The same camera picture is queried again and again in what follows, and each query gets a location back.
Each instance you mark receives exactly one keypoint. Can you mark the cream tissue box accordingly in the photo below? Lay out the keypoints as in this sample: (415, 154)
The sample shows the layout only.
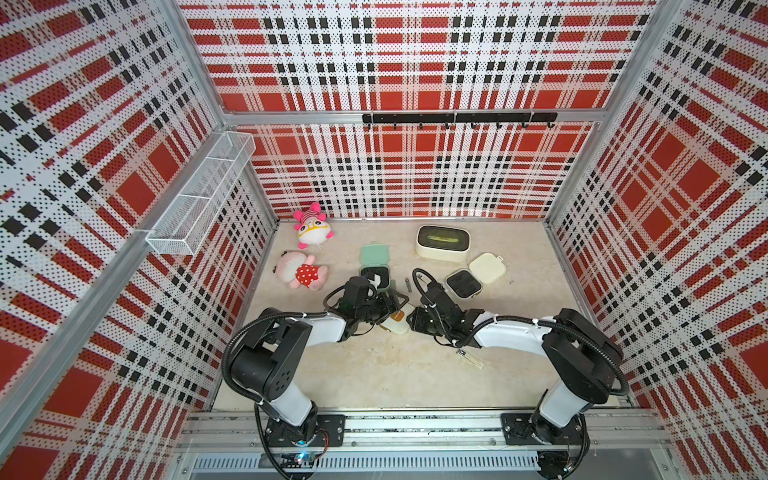
(443, 243)

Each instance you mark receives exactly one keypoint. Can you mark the cream case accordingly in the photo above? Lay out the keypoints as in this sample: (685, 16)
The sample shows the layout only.
(483, 271)
(396, 323)

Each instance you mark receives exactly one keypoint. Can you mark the large clipper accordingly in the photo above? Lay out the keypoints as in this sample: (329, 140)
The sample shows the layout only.
(470, 359)

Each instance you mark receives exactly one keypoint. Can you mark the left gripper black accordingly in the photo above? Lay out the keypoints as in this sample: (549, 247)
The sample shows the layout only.
(387, 309)

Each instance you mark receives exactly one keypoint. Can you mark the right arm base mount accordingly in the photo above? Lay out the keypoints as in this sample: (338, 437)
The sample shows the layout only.
(532, 429)

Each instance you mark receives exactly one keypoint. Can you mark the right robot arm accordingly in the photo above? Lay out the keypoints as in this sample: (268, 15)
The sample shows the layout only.
(587, 362)

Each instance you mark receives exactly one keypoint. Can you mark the white wire mesh basket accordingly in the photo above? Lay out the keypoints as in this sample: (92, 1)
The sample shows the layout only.
(186, 223)

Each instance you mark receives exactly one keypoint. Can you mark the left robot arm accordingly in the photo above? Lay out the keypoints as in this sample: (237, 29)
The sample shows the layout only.
(261, 359)

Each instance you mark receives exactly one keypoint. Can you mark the black wall hook rail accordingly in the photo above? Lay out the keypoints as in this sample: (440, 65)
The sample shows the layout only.
(522, 118)

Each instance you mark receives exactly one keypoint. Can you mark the pink doll red dress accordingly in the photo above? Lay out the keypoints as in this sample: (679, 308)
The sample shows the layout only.
(298, 269)

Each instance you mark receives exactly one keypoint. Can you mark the pink owl plush toy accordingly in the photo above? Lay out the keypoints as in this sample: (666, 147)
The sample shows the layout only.
(312, 227)

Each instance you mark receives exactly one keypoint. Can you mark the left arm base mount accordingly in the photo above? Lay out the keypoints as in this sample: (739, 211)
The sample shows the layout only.
(317, 431)

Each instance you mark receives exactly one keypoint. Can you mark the green nail clipper case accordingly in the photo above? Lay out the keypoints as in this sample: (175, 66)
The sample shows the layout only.
(374, 259)

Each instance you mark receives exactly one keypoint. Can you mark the aluminium front rail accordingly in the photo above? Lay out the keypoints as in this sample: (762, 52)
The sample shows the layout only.
(614, 443)

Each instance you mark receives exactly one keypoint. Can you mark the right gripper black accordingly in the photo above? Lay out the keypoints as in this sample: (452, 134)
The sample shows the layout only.
(416, 323)

